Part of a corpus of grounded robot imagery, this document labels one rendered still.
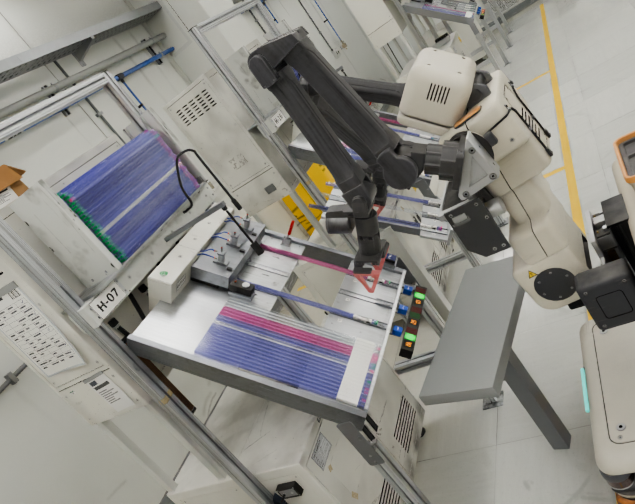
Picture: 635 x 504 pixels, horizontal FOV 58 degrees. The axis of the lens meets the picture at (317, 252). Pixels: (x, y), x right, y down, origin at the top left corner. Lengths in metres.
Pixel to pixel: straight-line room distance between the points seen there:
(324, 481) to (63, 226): 1.09
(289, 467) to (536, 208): 1.05
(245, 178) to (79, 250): 1.42
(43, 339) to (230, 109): 1.47
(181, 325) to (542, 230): 1.05
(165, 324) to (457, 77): 1.07
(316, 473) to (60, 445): 1.70
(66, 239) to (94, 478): 1.80
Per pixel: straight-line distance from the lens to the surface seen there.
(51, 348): 1.96
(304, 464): 1.86
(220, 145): 2.99
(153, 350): 1.71
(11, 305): 1.92
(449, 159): 1.27
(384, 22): 6.24
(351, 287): 1.98
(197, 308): 1.83
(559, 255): 1.54
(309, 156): 2.83
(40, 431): 3.23
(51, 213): 1.75
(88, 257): 1.77
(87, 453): 3.33
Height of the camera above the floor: 1.60
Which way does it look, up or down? 18 degrees down
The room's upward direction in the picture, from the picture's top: 38 degrees counter-clockwise
